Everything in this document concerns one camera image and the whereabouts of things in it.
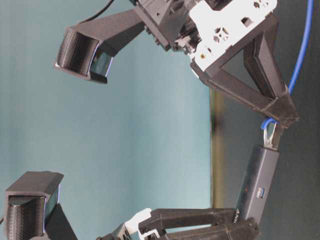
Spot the upper gripper white black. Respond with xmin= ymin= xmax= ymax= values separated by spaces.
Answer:
xmin=132 ymin=0 xmax=299 ymax=128

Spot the upper wrist camera black housing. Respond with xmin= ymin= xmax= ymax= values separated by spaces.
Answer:
xmin=55 ymin=8 xmax=144 ymax=84

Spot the thin black camera cable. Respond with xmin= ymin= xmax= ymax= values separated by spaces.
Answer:
xmin=81 ymin=0 xmax=116 ymax=25

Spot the dark grey USB hub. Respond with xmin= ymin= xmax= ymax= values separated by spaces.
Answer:
xmin=233 ymin=144 xmax=280 ymax=224

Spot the lower gripper white black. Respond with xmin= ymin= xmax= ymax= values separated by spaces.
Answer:
xmin=96 ymin=208 xmax=236 ymax=240

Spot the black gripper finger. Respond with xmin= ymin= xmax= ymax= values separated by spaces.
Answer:
xmin=163 ymin=218 xmax=261 ymax=240

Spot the blue LAN cable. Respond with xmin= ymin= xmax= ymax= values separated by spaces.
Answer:
xmin=259 ymin=0 xmax=316 ymax=153

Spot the wrist camera black housing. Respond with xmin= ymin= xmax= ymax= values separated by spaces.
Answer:
xmin=4 ymin=171 xmax=77 ymax=240
xmin=55 ymin=8 xmax=144 ymax=84

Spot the lower wrist camera black housing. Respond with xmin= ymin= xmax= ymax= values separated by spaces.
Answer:
xmin=4 ymin=171 xmax=77 ymax=240

